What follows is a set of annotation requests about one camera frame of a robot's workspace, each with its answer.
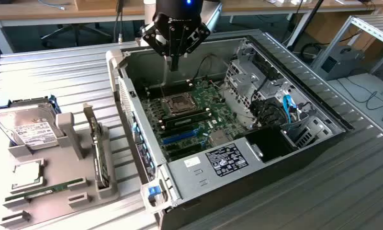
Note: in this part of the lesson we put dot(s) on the black office chair base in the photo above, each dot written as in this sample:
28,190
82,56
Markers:
77,28

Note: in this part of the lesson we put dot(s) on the wooden box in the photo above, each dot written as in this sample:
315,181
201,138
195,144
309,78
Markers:
96,4

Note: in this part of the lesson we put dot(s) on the dark RAM stick with label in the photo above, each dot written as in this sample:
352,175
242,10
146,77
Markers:
181,122

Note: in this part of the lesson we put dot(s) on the black stand pole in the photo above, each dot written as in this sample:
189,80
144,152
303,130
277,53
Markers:
309,19

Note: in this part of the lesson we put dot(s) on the aluminium frame table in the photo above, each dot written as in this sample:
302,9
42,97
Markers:
370,26

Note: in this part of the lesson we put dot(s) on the socket locking lever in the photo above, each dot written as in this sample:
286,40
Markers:
162,92

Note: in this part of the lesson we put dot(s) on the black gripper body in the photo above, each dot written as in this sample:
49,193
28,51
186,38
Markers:
178,12

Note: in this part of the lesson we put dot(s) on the silver disk bay cage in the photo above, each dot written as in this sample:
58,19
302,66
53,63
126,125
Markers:
242,79

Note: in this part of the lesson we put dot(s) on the grey chipset heatsink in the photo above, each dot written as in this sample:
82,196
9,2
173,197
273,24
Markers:
219,139

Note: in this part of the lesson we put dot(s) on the silver CPU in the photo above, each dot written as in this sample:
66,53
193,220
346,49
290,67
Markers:
26,175

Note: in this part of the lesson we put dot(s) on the blue case latch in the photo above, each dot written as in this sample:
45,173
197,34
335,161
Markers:
153,191

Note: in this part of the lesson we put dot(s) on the green RAM stick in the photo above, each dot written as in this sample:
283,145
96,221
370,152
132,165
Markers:
66,184

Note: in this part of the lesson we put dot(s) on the wooden desk white frame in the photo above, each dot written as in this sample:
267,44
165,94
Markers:
274,7
25,14

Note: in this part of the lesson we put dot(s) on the grey power supply unit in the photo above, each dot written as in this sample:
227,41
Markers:
191,177

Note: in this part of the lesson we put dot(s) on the silver hard disk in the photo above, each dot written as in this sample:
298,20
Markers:
18,124

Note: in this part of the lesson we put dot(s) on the blue disk caddy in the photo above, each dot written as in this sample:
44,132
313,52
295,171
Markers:
54,103

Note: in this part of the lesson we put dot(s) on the open black PC case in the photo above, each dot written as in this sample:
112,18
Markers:
274,182

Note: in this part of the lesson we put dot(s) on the blue expansion slot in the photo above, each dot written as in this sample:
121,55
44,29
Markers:
178,136

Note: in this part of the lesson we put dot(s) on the graphics card with metal bracket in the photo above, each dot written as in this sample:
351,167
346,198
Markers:
100,148

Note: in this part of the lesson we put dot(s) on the green motherboard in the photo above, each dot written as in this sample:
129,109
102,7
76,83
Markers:
152,112

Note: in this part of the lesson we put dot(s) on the CPU socket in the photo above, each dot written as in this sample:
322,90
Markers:
178,104

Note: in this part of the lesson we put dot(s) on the grey control box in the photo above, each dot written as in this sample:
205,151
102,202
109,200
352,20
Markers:
340,64

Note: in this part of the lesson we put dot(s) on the grey parts rack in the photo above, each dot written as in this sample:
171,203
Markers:
57,172

